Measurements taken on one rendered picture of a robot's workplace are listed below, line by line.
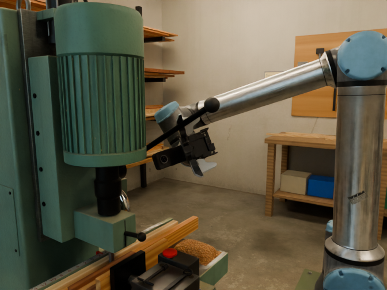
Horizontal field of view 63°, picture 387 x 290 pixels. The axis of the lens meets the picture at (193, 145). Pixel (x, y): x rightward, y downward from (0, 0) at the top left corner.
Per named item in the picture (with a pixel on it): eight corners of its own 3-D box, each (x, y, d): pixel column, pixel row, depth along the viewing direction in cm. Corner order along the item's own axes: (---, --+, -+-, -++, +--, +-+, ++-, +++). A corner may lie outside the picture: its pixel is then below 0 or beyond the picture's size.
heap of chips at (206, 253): (205, 266, 81) (205, 256, 81) (167, 252, 88) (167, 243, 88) (222, 252, 88) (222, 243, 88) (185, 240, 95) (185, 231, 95)
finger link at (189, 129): (194, 100, 75) (200, 126, 82) (171, 108, 75) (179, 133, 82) (199, 108, 73) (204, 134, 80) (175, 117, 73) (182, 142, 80)
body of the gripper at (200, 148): (208, 125, 81) (204, 132, 93) (176, 136, 80) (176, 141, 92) (218, 153, 80) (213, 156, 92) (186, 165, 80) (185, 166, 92)
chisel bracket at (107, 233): (114, 260, 68) (112, 224, 67) (74, 243, 76) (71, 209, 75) (138, 247, 74) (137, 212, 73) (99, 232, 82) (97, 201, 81)
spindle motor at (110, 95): (101, 174, 58) (91, -6, 53) (46, 162, 68) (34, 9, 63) (162, 157, 73) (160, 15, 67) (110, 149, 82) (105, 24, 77)
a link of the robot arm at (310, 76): (372, 36, 95) (179, 106, 123) (378, 29, 84) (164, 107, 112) (383, 73, 96) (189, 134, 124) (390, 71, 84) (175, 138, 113)
